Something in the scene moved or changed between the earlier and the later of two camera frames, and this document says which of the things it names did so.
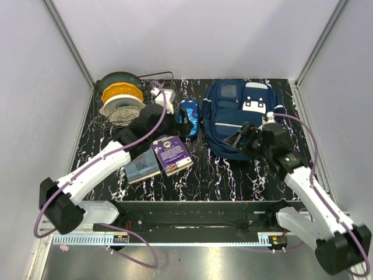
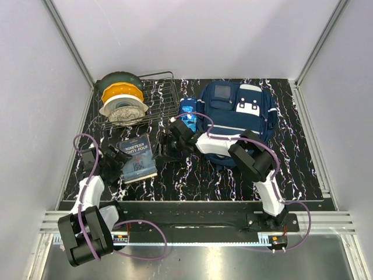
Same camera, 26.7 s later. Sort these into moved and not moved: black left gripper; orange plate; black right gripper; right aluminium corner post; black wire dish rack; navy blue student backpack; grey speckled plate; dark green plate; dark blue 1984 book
Moved: black left gripper; black right gripper; navy blue student backpack
Not moved: orange plate; black wire dish rack; dark green plate; right aluminium corner post; dark blue 1984 book; grey speckled plate
